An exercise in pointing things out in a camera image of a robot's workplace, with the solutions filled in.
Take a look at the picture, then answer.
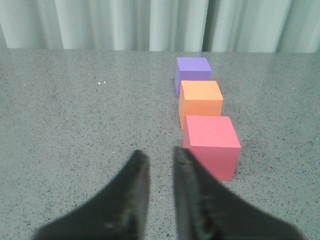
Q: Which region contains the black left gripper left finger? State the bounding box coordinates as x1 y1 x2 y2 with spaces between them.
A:
33 150 150 240

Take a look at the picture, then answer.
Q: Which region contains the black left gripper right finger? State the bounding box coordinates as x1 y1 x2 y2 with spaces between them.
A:
173 147 304 240

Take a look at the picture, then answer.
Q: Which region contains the orange foam cube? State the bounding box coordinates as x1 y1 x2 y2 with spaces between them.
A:
178 80 224 130

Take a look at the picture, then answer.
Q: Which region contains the red foam cube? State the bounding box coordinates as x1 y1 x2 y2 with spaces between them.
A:
182 115 242 181

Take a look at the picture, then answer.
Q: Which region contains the purple foam cube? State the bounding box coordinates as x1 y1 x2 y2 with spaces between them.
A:
175 57 213 98

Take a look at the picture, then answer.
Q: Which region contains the pale green curtain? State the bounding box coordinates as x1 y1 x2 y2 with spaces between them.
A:
0 0 320 53

